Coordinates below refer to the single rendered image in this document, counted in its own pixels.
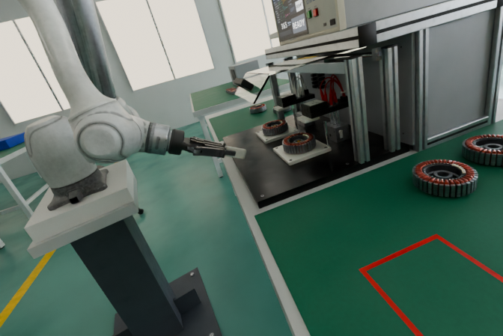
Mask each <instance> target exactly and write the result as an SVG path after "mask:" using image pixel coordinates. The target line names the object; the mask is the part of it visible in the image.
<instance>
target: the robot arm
mask: <svg viewBox="0 0 503 336"><path fill-rule="evenodd" d="M17 1H18V2H19V3H20V4H21V5H22V7H23V8H24V9H25V11H26V12H27V14H28V15H29V17H30V18H31V21H32V22H33V24H34V27H35V28H36V31H37V34H38V36H39V38H40V41H41V43H42V45H43V48H44V51H45V53H46V56H47V58H48V60H49V63H50V66H51V68H52V71H53V73H54V75H55V78H56V79H57V81H58V84H59V85H60V87H61V89H62V91H63V93H64V95H65V97H66V98H67V101H68V103H69V104H70V116H69V118H68V117H64V116H57V115H53V116H49V117H45V118H43V119H40V120H37V121H35V122H33V123H31V124H29V125H28V126H27V127H26V129H25V134H24V141H25V148H26V150H27V153H28V156H29V158H30V160H31V162H32V163H33V165H34V167H35V168H36V170H37V171H38V173H39V174H40V176H41V177H42V178H43V179H44V180H45V181H46V183H47V184H48V185H49V187H50V189H51V190H52V193H53V194H54V196H53V199H52V201H51V203H50V204H49V205H48V206H47V208H48V210H49V211H52V210H55V209H57V208H59V207H61V206H64V205H65V204H68V203H71V204H76V203H78V202H80V201H81V199H82V198H83V197H86V196H88V195H92V194H93V193H96V192H101V191H103V190H105V189H107V187H108V186H107V185H106V177H107V173H108V172H109V171H108V169H107V168H106V169H103V170H99V168H98V167H97V165H96V163H95V162H98V163H103V164H109V163H115V162H119V161H122V160H124V159H126V158H128V157H129V156H131V155H132V154H134V153H140V152H142V153H153V154H157V155H158V154H159V155H165V153H166V151H168V153H169V154H174V155H180V154H181V151H182V150H185V151H188V152H189V153H193V156H214V157H222V158H224V157H225V156H230V157H235V158H240V159H244V158H245V156H246V149H242V148H237V147H229V146H225V143H224V144H223V145H222V143H218V142H214V141H209V140H206V139H202V138H198V137H195V136H193V137H190V138H184V135H185V132H184V131H183V130H178V129H173V130H172V131H171V130H170V128H171V127H170V126H168V125H164V124H160V123H154V122H153V123H152V122H149V121H146V120H144V119H142V118H140V117H139V115H138V113H137V111H136V110H135V109H133V108H132V107H130V106H128V105H127V104H126V103H125V101H124V100H123V99H121V98H120V97H119V96H117V95H116V93H115V87H114V84H113V81H112V75H111V71H110V68H109V63H108V58H107V55H106V50H105V47H104V42H103V37H102V34H101V30H100V24H99V21H98V18H97V12H96V8H95V5H94V0H55V1H56V4H57V6H58V8H57V7H56V5H55V3H54V1H53V0H17Z"/></svg>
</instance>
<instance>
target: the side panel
mask: <svg viewBox="0 0 503 336"><path fill-rule="evenodd" d="M502 62H503V6H502V7H497V8H494V9H492V10H487V11H484V12H481V13H476V14H474V15H471V16H467V17H463V18H461V19H456V20H454V21H450V22H447V23H443V24H441V25H436V26H433V27H430V28H426V29H423V30H420V31H416V32H415V145H410V150H415V151H417V152H420V151H422V150H426V149H427V148H430V147H433V146H436V145H438V144H441V143H443V142H445V141H449V140H451V139H453V138H456V137H459V136H461V135H464V134H466V133H468V132H472V131H474V130H476V129H480V128H482V127H484V126H487V125H490V124H491V123H495V122H496V111H497V105H498V98H499V86H500V80H501V74H502Z"/></svg>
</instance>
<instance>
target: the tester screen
mask: <svg viewBox="0 0 503 336"><path fill-rule="evenodd" d="M296 1H298V0H273V4H274V8H275V15H276V19H277V24H278V31H279V35H280V33H282V32H283V31H286V30H289V29H291V30H292V34H288V35H285V36H283V37H280V39H281V40H282V39H284V38H287V37H292V36H294V35H297V34H301V33H304V32H307V30H304V31H301V32H298V33H295V34H294V33H293V27H292V22H291V19H292V18H294V17H296V16H299V15H301V14H303V13H305V11H304V6H303V9H302V10H300V11H298V12H296V13H294V14H292V15H290V9H289V6H290V5H292V4H293V3H295V2H296ZM286 21H287V28H286V29H284V30H282V29H281V24H282V23H283V22H286Z"/></svg>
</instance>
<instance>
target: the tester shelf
mask: <svg viewBox="0 0 503 336"><path fill-rule="evenodd" d="M502 6H503V0H449V1H444V2H441V3H438V4H434V5H431V6H427V7H423V8H419V9H417V10H412V11H409V12H406V13H401V14H398V15H395V16H390V17H387V18H384V19H379V20H377V21H373V22H369V23H365V24H363V25H357V26H355V27H352V28H347V29H344V30H342V31H336V32H333V33H330V34H324V35H321V36H318V37H312V38H309V39H306V40H301V41H297V42H294V43H289V44H285V45H282V46H276V47H272V48H270V49H265V53H266V59H273V58H285V57H291V56H297V55H309V54H315V53H321V52H333V51H339V50H345V49H357V48H362V47H365V46H369V45H373V44H375V43H379V42H382V41H385V40H390V39H392V38H395V37H399V36H403V35H405V34H410V33H413V32H416V31H420V30H423V29H426V28H430V27H433V26H436V25H441V24H443V23H447V22H450V21H454V20H456V19H461V18H463V17H467V16H471V15H474V14H476V13H481V12H484V11H487V10H492V9H494V8H497V7H502Z"/></svg>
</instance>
